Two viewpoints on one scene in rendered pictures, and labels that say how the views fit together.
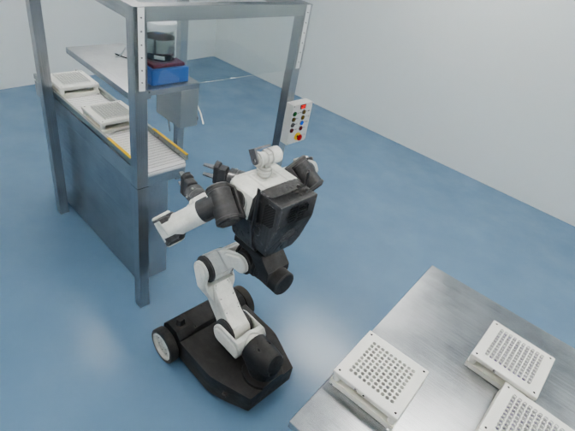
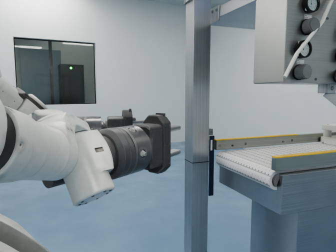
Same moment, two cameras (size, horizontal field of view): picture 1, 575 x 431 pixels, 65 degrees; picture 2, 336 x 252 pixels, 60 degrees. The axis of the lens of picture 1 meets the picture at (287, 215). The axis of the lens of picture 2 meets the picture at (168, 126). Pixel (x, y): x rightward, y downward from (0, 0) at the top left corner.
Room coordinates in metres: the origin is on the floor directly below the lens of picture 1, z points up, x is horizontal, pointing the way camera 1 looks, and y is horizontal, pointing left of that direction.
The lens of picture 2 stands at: (2.22, -0.11, 1.08)
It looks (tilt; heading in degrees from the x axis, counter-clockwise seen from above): 7 degrees down; 120
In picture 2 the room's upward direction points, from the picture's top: straight up
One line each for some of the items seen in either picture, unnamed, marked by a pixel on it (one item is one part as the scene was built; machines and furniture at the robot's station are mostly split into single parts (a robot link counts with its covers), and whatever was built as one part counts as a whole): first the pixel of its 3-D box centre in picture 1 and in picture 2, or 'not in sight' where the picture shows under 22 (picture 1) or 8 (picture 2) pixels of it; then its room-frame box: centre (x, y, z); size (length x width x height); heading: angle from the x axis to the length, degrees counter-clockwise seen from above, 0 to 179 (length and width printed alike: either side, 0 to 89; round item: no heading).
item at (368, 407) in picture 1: (377, 380); not in sight; (0.98, -0.42, 0.86); 0.24 x 0.24 x 0.02; 58
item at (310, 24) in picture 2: not in sight; (310, 23); (2.16, 0.59, 1.23); 0.03 x 0.02 x 0.04; 52
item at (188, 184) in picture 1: (191, 190); (108, 132); (1.70, 0.46, 0.98); 0.12 x 0.10 x 0.13; 43
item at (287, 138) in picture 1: (296, 121); not in sight; (2.59, 0.07, 1.03); 0.17 x 0.06 x 0.26; 142
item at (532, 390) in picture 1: (512, 357); not in sight; (1.17, -0.94, 0.91); 0.25 x 0.24 x 0.02; 145
